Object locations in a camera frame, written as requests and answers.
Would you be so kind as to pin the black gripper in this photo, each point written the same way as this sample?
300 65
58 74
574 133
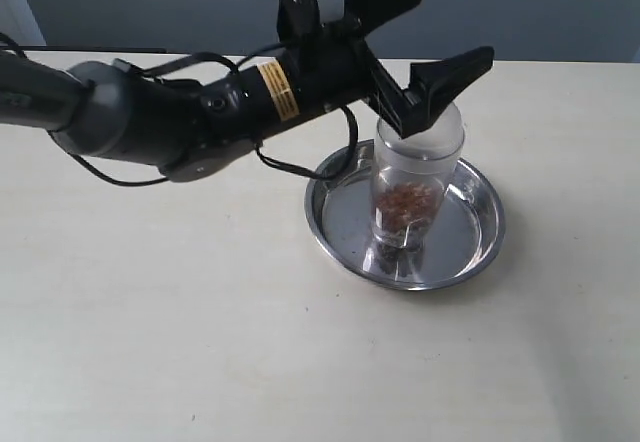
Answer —
334 67

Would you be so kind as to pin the clear plastic shaker bottle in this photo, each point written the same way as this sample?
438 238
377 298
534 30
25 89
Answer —
410 177

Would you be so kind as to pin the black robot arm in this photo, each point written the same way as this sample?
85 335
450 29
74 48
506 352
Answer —
193 116

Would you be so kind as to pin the round stainless steel tray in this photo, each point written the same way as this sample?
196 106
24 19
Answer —
466 235

